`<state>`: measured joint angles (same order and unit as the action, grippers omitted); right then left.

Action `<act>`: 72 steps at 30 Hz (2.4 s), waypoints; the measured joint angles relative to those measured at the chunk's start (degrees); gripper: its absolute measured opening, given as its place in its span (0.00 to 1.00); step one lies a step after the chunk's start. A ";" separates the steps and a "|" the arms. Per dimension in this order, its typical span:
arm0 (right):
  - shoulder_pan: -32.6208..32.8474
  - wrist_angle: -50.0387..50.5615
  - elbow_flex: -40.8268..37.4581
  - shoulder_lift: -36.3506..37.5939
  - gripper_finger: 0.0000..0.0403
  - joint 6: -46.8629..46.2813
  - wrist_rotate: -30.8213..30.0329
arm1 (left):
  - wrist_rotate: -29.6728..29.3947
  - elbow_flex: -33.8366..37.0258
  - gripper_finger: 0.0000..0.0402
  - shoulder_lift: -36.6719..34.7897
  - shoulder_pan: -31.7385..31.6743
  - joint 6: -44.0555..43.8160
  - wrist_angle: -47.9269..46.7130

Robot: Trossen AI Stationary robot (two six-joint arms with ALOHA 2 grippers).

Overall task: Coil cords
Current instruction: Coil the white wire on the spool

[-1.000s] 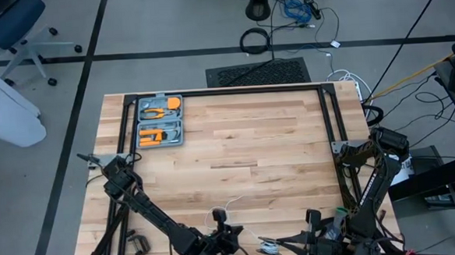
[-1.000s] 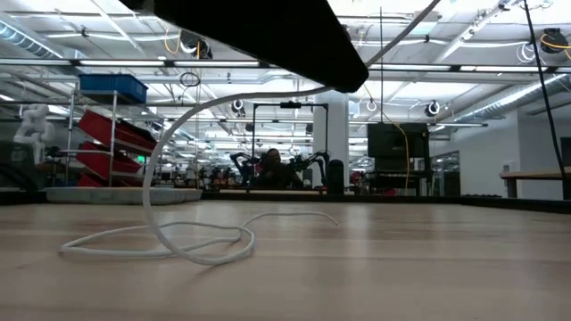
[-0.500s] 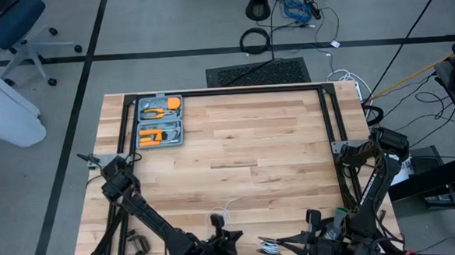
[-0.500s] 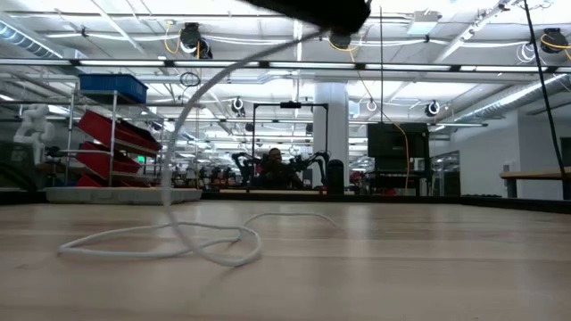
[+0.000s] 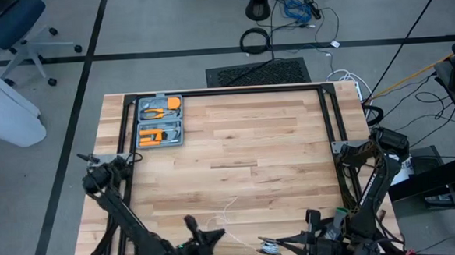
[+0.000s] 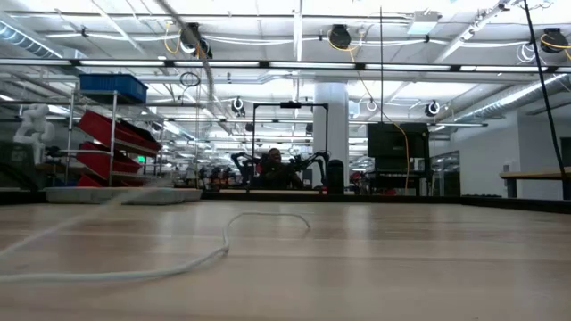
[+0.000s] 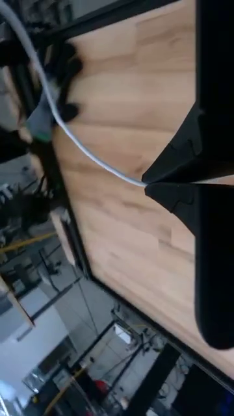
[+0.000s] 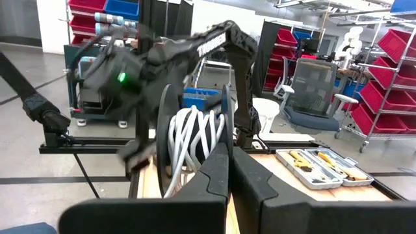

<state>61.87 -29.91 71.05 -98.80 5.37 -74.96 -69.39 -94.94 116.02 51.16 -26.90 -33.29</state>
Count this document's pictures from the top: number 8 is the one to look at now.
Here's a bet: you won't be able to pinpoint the small blue bin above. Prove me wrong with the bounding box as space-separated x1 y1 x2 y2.
293 31 313 42

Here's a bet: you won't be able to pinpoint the teal equipment cart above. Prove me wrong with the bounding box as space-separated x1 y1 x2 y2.
63 44 139 128

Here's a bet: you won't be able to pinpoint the round black cord reel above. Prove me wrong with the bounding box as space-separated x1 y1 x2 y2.
155 83 235 199

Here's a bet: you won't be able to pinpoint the white cord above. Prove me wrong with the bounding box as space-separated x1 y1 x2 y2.
163 105 227 199

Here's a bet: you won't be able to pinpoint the red slanted storage bin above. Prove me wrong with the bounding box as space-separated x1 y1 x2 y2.
350 103 416 135
376 28 416 63
368 57 416 90
359 80 416 113

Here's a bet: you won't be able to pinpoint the blue shelf bins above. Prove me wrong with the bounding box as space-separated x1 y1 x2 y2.
103 0 140 21

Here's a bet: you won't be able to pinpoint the grey plastic tool case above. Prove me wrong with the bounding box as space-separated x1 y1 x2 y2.
275 148 375 190

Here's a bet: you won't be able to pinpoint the blue floor bin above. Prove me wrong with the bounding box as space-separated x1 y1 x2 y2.
181 86 222 112

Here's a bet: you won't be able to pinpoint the white plastic bin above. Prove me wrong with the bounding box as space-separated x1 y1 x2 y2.
233 97 281 136

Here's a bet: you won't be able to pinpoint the red bins black rack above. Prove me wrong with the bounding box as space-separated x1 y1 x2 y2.
253 21 299 92

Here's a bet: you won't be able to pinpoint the white robot figure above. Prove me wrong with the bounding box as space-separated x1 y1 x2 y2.
334 25 365 70

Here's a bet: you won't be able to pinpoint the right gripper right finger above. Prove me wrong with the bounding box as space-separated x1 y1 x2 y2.
231 146 416 234

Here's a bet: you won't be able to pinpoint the blue bin on rack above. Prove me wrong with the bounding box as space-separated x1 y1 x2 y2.
389 0 416 14

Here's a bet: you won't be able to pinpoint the stacked red bins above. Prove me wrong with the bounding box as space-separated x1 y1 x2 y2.
67 0 109 46

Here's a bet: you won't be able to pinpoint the blue office chair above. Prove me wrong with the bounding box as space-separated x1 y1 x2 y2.
274 57 360 133

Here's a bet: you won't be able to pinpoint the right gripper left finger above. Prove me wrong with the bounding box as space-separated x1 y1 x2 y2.
58 142 229 234

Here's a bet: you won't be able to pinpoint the light blue device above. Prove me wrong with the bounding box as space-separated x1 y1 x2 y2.
79 55 98 79

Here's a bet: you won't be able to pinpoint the metal bin rack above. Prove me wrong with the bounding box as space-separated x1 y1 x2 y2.
334 11 416 153

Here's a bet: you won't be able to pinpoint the black cabinet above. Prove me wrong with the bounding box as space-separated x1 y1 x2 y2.
138 0 194 37

